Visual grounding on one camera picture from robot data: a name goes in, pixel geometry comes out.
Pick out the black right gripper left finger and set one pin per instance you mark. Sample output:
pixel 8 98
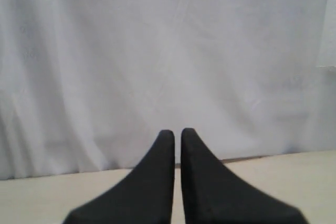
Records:
pixel 144 196

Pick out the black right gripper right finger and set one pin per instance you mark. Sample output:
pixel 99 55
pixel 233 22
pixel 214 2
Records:
pixel 212 193

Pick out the white backdrop curtain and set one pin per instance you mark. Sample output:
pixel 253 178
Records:
pixel 87 84

